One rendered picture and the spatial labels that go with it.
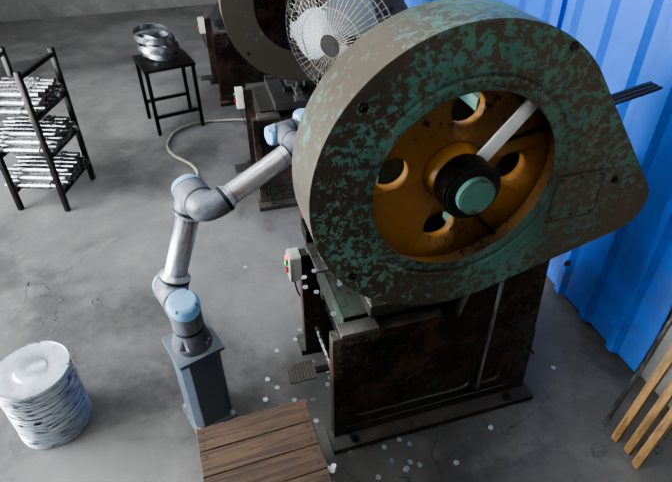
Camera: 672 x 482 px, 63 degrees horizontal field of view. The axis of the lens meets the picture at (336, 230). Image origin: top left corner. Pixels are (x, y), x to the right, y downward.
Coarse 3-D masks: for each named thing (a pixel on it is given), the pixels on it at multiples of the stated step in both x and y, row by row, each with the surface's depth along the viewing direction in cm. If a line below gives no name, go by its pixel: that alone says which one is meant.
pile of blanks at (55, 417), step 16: (64, 384) 217; (80, 384) 231; (0, 400) 207; (32, 400) 208; (48, 400) 213; (64, 400) 219; (80, 400) 229; (16, 416) 212; (32, 416) 213; (48, 416) 216; (64, 416) 222; (80, 416) 230; (32, 432) 219; (48, 432) 221; (64, 432) 225; (80, 432) 232; (48, 448) 226
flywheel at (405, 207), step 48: (480, 96) 137; (432, 144) 137; (480, 144) 142; (528, 144) 146; (384, 192) 142; (432, 192) 142; (480, 192) 133; (528, 192) 157; (384, 240) 152; (432, 240) 157; (480, 240) 162
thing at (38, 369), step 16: (16, 352) 225; (32, 352) 225; (48, 352) 224; (64, 352) 224; (0, 368) 218; (16, 368) 217; (32, 368) 217; (48, 368) 218; (64, 368) 218; (0, 384) 212; (16, 384) 212; (32, 384) 212; (48, 384) 212; (16, 400) 206
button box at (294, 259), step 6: (288, 252) 228; (294, 252) 228; (288, 258) 226; (294, 258) 226; (300, 258) 226; (294, 264) 227; (300, 264) 228; (294, 270) 229; (300, 270) 230; (294, 276) 231; (300, 276) 232; (294, 282) 242
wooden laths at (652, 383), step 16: (640, 368) 211; (656, 368) 204; (656, 384) 205; (640, 400) 212; (608, 416) 229; (624, 416) 220; (656, 416) 207; (624, 432) 222; (640, 432) 215; (656, 432) 206; (624, 448) 224; (640, 464) 215
